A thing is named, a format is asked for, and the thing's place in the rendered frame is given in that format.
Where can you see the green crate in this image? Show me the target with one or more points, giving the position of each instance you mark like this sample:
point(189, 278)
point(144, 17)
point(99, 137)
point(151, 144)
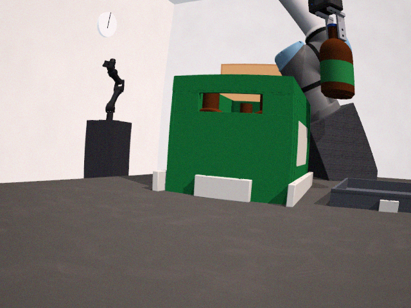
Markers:
point(271, 148)

